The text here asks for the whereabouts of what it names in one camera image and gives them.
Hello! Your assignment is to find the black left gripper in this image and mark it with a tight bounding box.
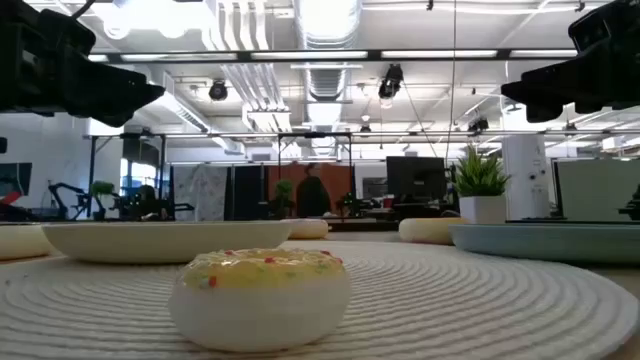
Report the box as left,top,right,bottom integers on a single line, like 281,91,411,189
0,0,166,127

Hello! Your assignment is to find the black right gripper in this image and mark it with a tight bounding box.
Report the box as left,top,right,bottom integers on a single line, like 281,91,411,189
501,29,640,124

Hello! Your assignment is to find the red glazed donut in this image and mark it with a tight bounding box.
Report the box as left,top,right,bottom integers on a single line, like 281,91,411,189
0,223,51,261

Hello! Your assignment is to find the chocolate glazed donut white drizzle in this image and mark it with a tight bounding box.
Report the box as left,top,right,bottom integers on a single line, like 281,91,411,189
398,216,469,246

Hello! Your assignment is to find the pink glazed donut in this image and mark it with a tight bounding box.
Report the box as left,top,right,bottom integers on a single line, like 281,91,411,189
282,218,330,240

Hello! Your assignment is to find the yellow sprinkled donut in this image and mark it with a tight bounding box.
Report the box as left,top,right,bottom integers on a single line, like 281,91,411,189
167,248,353,353

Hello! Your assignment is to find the white pillar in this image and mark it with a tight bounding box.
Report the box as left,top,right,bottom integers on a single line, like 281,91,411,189
501,133,551,221

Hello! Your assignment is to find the small potted green plant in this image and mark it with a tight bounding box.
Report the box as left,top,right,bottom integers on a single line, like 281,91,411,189
89,180,116,221
273,178,296,219

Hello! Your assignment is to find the grey-green partition board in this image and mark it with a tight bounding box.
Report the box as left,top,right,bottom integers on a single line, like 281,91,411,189
552,158,640,221

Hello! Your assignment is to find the black ceiling spotlight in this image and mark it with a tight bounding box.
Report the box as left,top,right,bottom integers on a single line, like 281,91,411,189
208,79,229,102

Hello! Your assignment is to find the person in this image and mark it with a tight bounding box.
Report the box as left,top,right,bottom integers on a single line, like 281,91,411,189
130,184,169,221
295,162,332,219

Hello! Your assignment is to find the green plant in white pot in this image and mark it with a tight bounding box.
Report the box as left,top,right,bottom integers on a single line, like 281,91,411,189
452,144,511,225

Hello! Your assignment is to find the pale blue plate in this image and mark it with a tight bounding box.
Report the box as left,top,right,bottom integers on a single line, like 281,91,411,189
448,223,640,265

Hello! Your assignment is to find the black computer monitor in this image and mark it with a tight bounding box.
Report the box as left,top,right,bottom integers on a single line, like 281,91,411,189
385,155,448,201

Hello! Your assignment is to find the cream shallow plate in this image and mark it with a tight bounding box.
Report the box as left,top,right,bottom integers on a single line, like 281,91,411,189
41,220,293,265

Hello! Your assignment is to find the black overhead light bar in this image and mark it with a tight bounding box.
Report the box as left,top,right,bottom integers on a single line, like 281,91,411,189
87,48,581,64

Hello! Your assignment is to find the white round woven placemat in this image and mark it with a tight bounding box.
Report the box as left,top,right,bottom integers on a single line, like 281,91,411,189
0,241,640,360

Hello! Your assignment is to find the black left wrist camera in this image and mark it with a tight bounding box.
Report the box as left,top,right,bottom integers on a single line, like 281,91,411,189
37,7,97,59

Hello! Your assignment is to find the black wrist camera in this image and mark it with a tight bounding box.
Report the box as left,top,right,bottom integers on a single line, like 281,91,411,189
37,7,97,59
568,1,640,51

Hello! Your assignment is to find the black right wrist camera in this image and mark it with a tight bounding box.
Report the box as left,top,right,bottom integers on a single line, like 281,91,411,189
568,1,640,51

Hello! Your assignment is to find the dark wall screen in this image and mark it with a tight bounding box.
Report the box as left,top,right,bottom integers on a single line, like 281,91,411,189
0,162,33,209

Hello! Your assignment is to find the black hanging camera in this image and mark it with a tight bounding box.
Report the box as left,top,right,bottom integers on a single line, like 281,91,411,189
378,63,405,100

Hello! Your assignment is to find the black metal stand frame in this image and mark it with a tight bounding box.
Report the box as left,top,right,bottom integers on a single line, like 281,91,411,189
277,132,354,221

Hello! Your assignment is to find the silver ceiling duct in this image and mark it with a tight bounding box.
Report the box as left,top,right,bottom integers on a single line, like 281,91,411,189
294,0,362,101

